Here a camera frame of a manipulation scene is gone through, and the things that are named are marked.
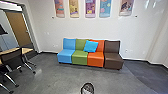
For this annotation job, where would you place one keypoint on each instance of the yellow framed wall poster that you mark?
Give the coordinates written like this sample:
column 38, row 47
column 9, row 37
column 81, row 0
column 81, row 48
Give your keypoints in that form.
column 74, row 8

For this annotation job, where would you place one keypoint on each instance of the brown sofa seat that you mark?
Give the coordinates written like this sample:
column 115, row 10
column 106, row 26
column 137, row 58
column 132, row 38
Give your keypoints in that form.
column 113, row 60

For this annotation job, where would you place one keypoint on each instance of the pink framed wall poster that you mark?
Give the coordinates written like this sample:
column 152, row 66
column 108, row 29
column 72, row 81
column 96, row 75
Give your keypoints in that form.
column 126, row 7

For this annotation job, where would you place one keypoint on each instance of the long wooden table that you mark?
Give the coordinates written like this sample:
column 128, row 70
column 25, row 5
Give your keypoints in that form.
column 26, row 50

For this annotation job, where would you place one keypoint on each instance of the brown wooden door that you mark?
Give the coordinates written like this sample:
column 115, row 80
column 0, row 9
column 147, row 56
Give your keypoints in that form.
column 19, row 29

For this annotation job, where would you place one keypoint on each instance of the blue cushion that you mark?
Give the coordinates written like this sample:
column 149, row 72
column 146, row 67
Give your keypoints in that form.
column 90, row 46

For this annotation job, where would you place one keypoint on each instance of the blue sofa seat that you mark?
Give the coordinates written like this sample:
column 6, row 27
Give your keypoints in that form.
column 65, row 56

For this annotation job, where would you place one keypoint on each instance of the orange framed wall poster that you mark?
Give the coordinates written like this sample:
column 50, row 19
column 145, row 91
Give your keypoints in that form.
column 59, row 8

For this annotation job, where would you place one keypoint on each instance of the light blue wall poster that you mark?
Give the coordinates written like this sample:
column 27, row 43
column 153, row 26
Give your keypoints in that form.
column 105, row 8

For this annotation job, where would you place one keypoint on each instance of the orange sofa seat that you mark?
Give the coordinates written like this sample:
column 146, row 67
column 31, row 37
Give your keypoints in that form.
column 96, row 59

